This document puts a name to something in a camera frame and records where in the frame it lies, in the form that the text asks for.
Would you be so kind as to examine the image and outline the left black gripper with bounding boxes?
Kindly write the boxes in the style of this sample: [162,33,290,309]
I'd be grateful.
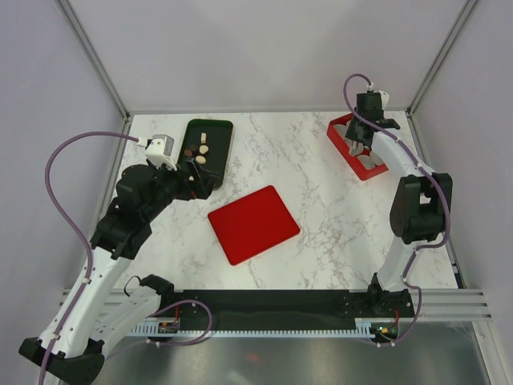
[143,157,219,221]

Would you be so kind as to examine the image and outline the dark green tray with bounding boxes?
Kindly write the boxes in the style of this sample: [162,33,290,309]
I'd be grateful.
[178,119,234,190]

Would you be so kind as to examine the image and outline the metal tongs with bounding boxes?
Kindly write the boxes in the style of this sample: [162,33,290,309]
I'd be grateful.
[348,140,364,156]

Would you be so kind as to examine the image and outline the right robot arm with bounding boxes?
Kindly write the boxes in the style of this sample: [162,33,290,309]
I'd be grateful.
[345,89,453,317]

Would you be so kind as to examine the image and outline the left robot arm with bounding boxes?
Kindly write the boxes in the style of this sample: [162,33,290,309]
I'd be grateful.
[19,159,218,384]

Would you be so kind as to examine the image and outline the red chocolate box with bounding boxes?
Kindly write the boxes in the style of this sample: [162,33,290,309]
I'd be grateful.
[326,114,388,181]

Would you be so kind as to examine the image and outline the red box lid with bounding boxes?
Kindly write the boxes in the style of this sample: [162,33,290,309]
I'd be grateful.
[208,185,300,266]

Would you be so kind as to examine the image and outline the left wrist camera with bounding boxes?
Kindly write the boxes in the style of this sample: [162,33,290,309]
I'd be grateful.
[145,134,177,170]

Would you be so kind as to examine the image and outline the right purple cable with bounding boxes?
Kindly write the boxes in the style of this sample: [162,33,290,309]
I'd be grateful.
[343,73,452,350]

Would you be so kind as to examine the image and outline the purple cable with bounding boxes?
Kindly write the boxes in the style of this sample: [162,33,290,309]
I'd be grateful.
[343,73,452,350]
[34,130,149,384]

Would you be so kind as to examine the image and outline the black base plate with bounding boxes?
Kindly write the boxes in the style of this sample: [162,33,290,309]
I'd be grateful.
[170,290,414,330]

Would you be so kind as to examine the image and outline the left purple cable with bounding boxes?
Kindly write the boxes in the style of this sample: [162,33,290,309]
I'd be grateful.
[34,130,149,384]

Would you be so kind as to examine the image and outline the white cable duct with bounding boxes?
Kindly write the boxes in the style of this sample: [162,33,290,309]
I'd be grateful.
[127,318,400,338]

